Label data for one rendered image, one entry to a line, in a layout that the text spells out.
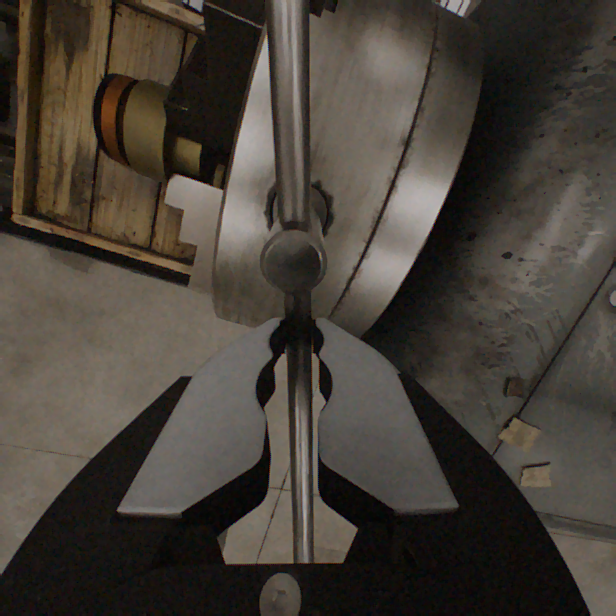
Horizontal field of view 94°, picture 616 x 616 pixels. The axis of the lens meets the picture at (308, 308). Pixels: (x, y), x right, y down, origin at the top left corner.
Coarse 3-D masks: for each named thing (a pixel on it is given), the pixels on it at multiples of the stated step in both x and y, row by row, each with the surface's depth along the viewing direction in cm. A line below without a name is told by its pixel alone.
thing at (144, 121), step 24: (96, 96) 24; (120, 96) 24; (144, 96) 24; (96, 120) 24; (120, 120) 25; (144, 120) 24; (120, 144) 26; (144, 144) 25; (168, 144) 25; (192, 144) 26; (144, 168) 27; (168, 168) 27; (192, 168) 27; (216, 168) 32
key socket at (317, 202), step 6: (312, 186) 16; (312, 192) 16; (318, 192) 16; (276, 198) 16; (312, 198) 16; (318, 198) 16; (324, 198) 16; (276, 204) 16; (312, 204) 16; (318, 204) 16; (324, 204) 16; (276, 210) 17; (318, 210) 17; (324, 210) 17; (276, 216) 17; (324, 216) 17; (324, 222) 17
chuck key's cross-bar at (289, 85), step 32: (288, 0) 7; (288, 32) 8; (288, 64) 8; (288, 96) 8; (288, 128) 9; (288, 160) 9; (288, 192) 9; (288, 320) 12; (288, 352) 13; (288, 384) 13; (288, 416) 14
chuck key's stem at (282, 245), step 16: (288, 224) 9; (304, 224) 10; (320, 224) 13; (272, 240) 9; (288, 240) 9; (304, 240) 9; (320, 240) 9; (272, 256) 9; (288, 256) 9; (304, 256) 9; (320, 256) 9; (272, 272) 9; (288, 272) 9; (304, 272) 9; (320, 272) 9; (288, 288) 9; (304, 288) 9
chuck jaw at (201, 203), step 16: (176, 176) 27; (176, 192) 28; (192, 192) 28; (208, 192) 28; (192, 208) 28; (208, 208) 28; (192, 224) 29; (208, 224) 29; (192, 240) 29; (208, 240) 29; (208, 256) 29; (192, 272) 30; (208, 272) 30; (208, 288) 30
